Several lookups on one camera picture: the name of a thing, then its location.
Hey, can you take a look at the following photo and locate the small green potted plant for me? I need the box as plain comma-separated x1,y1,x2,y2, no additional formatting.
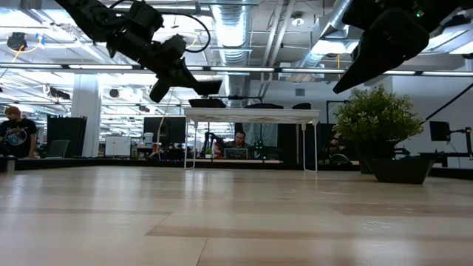
331,84,425,174

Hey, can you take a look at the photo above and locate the black pointed oval mini plate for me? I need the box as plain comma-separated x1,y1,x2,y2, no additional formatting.
243,103,285,110

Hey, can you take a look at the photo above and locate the wooden background table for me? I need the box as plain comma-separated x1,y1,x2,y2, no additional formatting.
186,158,284,165

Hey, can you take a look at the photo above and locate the black monitor on stand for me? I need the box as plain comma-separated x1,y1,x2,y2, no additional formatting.
419,120,473,168

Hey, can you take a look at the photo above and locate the black cabinet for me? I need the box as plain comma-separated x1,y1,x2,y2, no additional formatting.
47,115,88,158

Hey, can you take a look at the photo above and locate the silver ventilation duct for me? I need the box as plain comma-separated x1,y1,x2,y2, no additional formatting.
210,0,253,109
295,0,354,71

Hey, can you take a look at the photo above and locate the black computer monitor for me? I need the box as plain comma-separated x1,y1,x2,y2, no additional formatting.
142,116,187,149

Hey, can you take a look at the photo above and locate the black partition panel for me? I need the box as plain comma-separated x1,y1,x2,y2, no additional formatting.
276,123,336,163

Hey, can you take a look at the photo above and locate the thin black diagonal cable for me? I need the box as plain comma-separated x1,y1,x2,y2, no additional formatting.
421,83,473,123

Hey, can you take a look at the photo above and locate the open laptop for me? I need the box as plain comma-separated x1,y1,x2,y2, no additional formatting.
223,148,249,160

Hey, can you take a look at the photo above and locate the grey cylinder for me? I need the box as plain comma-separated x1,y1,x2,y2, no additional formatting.
0,154,18,174

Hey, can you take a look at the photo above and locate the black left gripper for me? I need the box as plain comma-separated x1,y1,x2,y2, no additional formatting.
106,1,223,104

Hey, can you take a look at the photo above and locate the black ceiling spot lamp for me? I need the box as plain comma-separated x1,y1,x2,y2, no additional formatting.
6,32,29,52

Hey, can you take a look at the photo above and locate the pale hanging cable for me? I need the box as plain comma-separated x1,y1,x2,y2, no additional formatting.
157,86,177,155

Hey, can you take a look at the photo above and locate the long ceiling light strip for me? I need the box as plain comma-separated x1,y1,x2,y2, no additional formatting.
0,63,473,78

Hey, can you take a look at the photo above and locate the grey office chair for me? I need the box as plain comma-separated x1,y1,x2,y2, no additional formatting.
47,139,70,159

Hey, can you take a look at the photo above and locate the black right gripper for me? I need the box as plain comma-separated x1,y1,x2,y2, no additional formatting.
332,0,432,95

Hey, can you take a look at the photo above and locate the person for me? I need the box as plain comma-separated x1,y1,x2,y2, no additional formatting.
0,106,39,160
228,131,254,151

